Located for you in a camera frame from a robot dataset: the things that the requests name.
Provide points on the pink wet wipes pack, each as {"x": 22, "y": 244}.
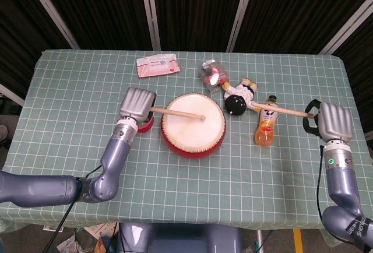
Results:
{"x": 157, "y": 65}

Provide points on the white partition frame post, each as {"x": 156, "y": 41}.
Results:
{"x": 11, "y": 94}
{"x": 150, "y": 11}
{"x": 369, "y": 135}
{"x": 51, "y": 11}
{"x": 241, "y": 11}
{"x": 346, "y": 24}

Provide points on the white paper leaflet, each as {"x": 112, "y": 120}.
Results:
{"x": 100, "y": 229}

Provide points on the red tape roll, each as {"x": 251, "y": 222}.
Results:
{"x": 145, "y": 127}

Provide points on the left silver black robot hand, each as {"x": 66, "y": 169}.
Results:
{"x": 135, "y": 103}

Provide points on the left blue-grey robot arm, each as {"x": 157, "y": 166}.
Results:
{"x": 43, "y": 189}

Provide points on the wooden drumstick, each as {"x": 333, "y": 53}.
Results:
{"x": 285, "y": 111}
{"x": 177, "y": 113}

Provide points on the red and white drum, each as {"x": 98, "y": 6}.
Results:
{"x": 189, "y": 133}

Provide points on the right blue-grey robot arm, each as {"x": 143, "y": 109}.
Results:
{"x": 341, "y": 183}

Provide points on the orange drink bottle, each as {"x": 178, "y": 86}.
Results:
{"x": 264, "y": 130}

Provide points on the green checked tablecloth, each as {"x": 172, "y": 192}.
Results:
{"x": 73, "y": 89}

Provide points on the orange snack package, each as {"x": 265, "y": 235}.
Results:
{"x": 101, "y": 245}

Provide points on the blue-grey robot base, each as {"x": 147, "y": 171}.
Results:
{"x": 180, "y": 238}

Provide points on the dark brown curtain panel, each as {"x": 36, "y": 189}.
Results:
{"x": 17, "y": 31}
{"x": 297, "y": 8}
{"x": 99, "y": 8}
{"x": 198, "y": 8}
{"x": 361, "y": 60}

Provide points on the white table leg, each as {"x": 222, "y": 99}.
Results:
{"x": 259, "y": 240}

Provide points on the crumpled white plastic bag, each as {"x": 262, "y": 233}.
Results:
{"x": 66, "y": 245}

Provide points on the grey shoe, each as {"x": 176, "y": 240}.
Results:
{"x": 3, "y": 133}

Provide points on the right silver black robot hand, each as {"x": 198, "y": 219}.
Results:
{"x": 335, "y": 122}

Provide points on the small white printed card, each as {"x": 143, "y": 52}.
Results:
{"x": 51, "y": 228}

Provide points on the black-haired plush doll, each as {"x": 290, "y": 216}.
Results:
{"x": 236, "y": 104}

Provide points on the clear plastic toy box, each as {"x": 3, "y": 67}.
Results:
{"x": 212, "y": 75}

